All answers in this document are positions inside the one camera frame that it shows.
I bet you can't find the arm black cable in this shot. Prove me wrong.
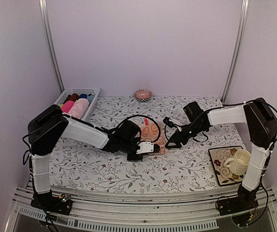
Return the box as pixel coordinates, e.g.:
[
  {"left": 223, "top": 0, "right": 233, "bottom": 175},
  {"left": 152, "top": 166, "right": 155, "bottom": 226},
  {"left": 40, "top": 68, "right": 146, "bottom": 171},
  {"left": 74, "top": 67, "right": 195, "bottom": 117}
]
[
  {"left": 164, "top": 120, "right": 210, "bottom": 143},
  {"left": 115, "top": 115, "right": 161, "bottom": 143}
]

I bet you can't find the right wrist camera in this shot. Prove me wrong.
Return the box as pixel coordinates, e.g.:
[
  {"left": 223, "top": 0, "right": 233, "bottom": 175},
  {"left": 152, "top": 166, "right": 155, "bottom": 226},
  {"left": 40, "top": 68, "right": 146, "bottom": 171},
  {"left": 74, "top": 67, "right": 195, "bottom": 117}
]
[{"left": 163, "top": 117, "right": 177, "bottom": 128}]

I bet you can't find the pink rolled towel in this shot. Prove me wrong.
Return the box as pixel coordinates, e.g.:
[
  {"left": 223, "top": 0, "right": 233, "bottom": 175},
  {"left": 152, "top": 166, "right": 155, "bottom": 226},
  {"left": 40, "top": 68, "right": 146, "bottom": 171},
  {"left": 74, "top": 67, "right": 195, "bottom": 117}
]
[{"left": 61, "top": 101, "right": 75, "bottom": 114}]

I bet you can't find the cream ceramic mug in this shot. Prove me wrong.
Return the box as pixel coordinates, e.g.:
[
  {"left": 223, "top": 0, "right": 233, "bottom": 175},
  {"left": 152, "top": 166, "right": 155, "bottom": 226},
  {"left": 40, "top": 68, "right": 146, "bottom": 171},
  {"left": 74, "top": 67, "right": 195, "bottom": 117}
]
[{"left": 223, "top": 149, "right": 251, "bottom": 175}]

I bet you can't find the floral table mat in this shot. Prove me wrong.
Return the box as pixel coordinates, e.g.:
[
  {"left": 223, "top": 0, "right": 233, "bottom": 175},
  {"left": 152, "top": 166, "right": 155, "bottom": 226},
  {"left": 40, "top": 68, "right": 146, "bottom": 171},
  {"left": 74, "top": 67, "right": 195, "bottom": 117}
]
[{"left": 33, "top": 95, "right": 247, "bottom": 195}]

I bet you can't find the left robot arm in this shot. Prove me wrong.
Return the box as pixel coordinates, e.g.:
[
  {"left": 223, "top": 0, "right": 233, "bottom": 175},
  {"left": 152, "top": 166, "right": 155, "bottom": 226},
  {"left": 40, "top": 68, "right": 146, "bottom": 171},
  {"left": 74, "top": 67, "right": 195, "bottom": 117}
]
[{"left": 23, "top": 105, "right": 152, "bottom": 216}]

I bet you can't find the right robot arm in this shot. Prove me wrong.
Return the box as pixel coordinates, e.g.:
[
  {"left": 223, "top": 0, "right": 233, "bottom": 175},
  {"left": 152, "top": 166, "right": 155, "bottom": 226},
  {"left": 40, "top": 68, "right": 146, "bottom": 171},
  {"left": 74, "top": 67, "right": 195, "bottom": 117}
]
[{"left": 163, "top": 98, "right": 277, "bottom": 216}]

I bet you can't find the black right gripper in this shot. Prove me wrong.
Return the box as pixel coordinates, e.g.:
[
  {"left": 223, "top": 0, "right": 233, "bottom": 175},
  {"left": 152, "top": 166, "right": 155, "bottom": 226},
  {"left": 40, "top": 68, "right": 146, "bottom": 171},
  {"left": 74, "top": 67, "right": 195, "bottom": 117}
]
[{"left": 166, "top": 121, "right": 205, "bottom": 148}]

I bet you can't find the light blue rolled towel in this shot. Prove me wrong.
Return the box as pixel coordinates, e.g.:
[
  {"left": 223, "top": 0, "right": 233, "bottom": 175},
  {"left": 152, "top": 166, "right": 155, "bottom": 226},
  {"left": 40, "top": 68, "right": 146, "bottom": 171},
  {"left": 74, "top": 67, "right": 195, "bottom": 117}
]
[{"left": 86, "top": 95, "right": 95, "bottom": 104}]

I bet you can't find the patterned ceramic bowl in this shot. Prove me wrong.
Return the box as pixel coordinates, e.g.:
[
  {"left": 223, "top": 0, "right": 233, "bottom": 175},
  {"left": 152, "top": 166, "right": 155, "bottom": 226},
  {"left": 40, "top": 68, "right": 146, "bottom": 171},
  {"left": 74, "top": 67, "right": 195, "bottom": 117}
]
[{"left": 134, "top": 89, "right": 152, "bottom": 102}]

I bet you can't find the orange patterned towel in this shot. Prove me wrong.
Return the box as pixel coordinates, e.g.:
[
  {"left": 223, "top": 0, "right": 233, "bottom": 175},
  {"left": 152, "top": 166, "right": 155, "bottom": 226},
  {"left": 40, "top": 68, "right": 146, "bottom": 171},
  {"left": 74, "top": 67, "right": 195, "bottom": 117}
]
[{"left": 140, "top": 118, "right": 168, "bottom": 155}]

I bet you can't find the square floral plate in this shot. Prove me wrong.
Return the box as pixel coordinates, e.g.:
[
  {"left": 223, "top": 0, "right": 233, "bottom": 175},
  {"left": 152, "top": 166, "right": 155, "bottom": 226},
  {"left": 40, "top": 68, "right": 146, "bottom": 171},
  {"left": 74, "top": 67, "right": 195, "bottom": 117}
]
[{"left": 208, "top": 146, "right": 251, "bottom": 187}]

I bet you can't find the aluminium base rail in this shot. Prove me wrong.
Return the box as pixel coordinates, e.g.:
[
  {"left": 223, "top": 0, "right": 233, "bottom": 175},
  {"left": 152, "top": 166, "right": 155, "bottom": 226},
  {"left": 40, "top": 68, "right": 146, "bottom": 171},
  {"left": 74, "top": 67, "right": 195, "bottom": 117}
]
[{"left": 3, "top": 182, "right": 277, "bottom": 232}]

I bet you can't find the right aluminium frame post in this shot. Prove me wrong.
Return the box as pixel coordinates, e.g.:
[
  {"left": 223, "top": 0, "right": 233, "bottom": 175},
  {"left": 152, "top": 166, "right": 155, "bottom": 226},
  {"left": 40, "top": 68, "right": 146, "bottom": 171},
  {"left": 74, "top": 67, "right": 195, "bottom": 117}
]
[{"left": 221, "top": 0, "right": 249, "bottom": 103}]

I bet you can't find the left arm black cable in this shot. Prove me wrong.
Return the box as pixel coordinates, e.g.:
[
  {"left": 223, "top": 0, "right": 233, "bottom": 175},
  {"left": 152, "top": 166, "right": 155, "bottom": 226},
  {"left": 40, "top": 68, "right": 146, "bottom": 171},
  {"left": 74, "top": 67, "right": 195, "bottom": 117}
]
[{"left": 115, "top": 115, "right": 161, "bottom": 143}]

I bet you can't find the dark red rolled towel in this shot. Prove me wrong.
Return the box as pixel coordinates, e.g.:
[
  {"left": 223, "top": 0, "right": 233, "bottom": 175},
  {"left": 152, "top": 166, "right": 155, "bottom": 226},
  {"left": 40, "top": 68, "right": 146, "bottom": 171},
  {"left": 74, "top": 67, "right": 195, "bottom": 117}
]
[{"left": 69, "top": 93, "right": 79, "bottom": 102}]

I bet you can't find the pink towel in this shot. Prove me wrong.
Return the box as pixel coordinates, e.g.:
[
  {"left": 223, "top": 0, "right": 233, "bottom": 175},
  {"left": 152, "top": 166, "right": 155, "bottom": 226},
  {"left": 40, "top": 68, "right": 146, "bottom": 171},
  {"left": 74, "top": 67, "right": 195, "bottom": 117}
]
[
  {"left": 68, "top": 98, "right": 89, "bottom": 119},
  {"left": 61, "top": 101, "right": 75, "bottom": 114}
]

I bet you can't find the aluminium frame post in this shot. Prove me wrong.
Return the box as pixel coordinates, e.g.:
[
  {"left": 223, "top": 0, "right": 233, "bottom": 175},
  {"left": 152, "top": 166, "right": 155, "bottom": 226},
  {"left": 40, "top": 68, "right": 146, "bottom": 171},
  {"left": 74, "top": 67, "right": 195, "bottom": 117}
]
[
  {"left": 39, "top": 0, "right": 65, "bottom": 92},
  {"left": 221, "top": 0, "right": 249, "bottom": 103}
]

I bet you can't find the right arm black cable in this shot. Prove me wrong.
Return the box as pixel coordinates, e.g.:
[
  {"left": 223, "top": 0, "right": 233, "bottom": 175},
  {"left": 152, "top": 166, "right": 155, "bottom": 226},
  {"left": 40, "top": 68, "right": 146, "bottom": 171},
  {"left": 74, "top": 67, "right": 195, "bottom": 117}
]
[{"left": 164, "top": 120, "right": 210, "bottom": 143}]

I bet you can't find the left aluminium frame post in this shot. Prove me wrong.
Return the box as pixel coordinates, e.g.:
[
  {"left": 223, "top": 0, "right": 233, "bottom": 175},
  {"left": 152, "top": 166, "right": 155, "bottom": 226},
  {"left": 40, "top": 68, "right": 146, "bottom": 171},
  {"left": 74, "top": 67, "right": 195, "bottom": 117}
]
[{"left": 39, "top": 0, "right": 65, "bottom": 92}]

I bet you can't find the white plastic basket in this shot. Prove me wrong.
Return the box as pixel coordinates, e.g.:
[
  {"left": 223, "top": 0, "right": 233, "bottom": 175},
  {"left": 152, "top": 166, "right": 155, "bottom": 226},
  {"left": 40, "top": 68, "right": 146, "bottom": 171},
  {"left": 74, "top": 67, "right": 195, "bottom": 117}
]
[{"left": 54, "top": 88, "right": 100, "bottom": 121}]

